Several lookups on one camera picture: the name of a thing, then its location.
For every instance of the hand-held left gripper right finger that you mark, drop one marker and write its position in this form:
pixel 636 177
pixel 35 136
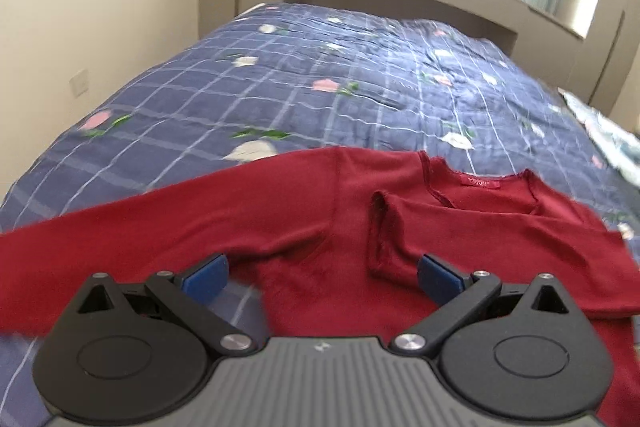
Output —
pixel 436 276

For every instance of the white wall socket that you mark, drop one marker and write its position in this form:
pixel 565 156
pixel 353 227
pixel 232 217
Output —
pixel 79 82

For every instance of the red long-sleeve sweater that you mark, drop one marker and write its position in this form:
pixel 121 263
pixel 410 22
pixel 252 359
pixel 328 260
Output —
pixel 310 227

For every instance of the blue plaid floral quilt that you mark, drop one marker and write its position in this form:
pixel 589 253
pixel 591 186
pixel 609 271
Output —
pixel 250 72

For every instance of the light blue patterned cloth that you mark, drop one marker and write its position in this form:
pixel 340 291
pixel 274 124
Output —
pixel 607 134

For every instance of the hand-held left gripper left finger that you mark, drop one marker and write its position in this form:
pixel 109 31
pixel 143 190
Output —
pixel 206 276

